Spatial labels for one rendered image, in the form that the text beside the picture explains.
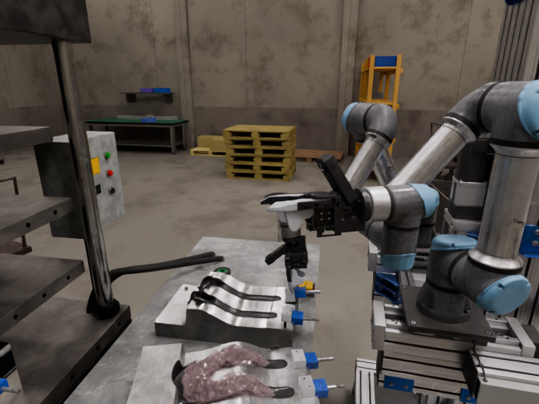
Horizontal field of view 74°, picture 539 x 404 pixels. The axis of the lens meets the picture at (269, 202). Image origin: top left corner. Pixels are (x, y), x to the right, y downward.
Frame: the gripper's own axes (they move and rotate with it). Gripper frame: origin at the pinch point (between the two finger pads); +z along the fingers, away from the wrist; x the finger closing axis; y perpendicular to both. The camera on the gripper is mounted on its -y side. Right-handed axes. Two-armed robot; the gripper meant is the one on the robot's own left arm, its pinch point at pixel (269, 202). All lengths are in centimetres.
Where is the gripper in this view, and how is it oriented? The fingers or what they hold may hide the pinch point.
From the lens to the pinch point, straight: 71.0
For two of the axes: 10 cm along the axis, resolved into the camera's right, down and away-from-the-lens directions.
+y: 0.3, 9.8, 1.9
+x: -2.1, -1.8, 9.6
